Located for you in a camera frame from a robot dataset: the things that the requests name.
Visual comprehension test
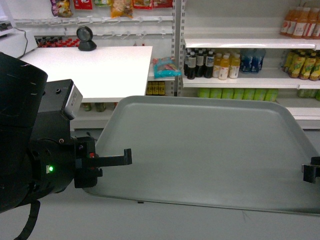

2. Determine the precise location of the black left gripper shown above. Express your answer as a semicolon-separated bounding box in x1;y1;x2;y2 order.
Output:
29;79;132;194

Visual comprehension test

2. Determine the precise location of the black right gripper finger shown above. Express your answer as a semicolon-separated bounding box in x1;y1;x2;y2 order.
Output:
301;156;320;184

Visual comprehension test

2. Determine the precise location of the grey rectangular serving tray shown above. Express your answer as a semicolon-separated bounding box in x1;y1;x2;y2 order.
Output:
86;96;320;215

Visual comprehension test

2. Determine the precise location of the white checkout counter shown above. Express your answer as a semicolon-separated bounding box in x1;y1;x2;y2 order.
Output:
21;46;153;103

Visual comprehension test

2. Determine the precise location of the teal snack bag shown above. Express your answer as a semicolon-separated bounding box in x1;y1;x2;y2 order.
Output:
152;57;182;79

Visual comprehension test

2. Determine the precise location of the white metal shelf unit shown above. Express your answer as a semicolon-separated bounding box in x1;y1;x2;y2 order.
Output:
174;0;320;130

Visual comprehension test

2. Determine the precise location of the black round barcode scanner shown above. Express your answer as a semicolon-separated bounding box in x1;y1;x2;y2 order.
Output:
76;26;97;52

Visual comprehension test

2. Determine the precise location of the yellow chip snack bag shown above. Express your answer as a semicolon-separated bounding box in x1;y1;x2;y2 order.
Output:
110;0;133;19

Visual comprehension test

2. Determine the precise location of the white cash register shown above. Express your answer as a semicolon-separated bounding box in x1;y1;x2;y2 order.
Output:
0;20;38;58

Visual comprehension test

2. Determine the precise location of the red snack packet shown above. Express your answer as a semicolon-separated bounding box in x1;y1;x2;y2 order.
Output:
73;0;93;10

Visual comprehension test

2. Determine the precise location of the purple noodle snack bag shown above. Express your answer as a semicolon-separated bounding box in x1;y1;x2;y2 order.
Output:
50;0;73;18

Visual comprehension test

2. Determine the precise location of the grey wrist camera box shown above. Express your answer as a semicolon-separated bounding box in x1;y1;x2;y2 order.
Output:
64;84;83;120

